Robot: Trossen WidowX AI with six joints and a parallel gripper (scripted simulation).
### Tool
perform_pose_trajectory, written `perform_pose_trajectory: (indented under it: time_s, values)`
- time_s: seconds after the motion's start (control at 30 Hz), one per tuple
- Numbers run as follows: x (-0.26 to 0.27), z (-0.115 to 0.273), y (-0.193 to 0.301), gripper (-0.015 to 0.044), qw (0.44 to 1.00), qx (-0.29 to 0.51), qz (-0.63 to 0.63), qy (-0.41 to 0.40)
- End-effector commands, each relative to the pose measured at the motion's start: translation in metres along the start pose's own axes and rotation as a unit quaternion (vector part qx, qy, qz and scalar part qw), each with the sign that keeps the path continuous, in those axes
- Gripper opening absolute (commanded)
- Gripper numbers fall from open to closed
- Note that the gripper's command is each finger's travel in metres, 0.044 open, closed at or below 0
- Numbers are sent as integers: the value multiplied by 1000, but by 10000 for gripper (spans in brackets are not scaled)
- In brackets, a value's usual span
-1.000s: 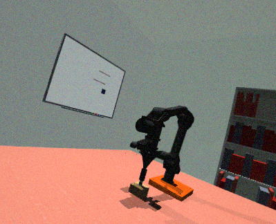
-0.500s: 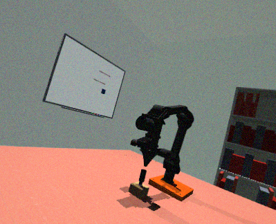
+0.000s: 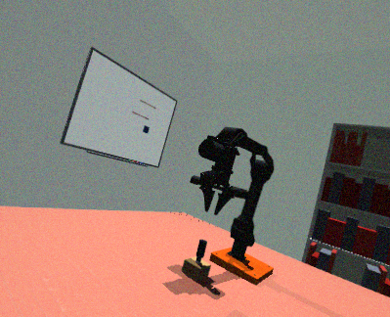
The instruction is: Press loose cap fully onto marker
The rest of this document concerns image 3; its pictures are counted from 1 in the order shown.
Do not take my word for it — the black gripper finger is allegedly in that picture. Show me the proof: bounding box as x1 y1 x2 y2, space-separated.
214 193 235 215
199 187 215 212

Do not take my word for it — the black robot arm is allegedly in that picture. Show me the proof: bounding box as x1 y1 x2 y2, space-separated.
198 127 274 261

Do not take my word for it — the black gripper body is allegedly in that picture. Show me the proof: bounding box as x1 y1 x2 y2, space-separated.
190 163 248 200

